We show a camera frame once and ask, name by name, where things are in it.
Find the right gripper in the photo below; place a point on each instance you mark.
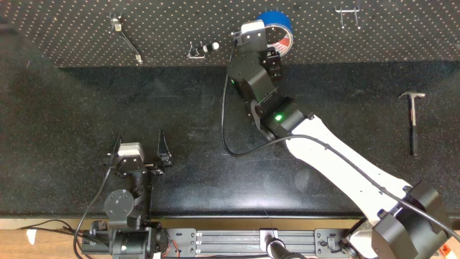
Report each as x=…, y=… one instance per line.
x=274, y=64

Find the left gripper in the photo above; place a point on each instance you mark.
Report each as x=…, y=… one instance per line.
x=158, y=167

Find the roll of blue tape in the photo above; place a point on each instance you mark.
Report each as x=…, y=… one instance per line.
x=276, y=18

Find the black and white pliers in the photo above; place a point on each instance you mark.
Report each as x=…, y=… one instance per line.
x=208, y=47

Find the wrench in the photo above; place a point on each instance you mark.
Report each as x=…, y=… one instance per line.
x=126, y=40

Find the hammer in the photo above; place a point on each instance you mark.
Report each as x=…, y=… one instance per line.
x=413, y=115

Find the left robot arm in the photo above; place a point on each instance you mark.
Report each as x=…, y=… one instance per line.
x=127, y=208

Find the black pegboard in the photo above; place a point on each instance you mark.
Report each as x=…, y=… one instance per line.
x=359, y=43

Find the metal hook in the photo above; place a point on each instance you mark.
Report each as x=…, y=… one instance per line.
x=192, y=54
x=346, y=11
x=115, y=15

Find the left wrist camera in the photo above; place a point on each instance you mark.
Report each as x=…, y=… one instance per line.
x=131, y=149

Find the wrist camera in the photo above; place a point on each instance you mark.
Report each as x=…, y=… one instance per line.
x=252, y=30
x=131, y=149

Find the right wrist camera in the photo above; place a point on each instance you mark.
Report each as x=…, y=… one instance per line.
x=252, y=30

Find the mounting rail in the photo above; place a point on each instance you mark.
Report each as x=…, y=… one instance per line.
x=233, y=242

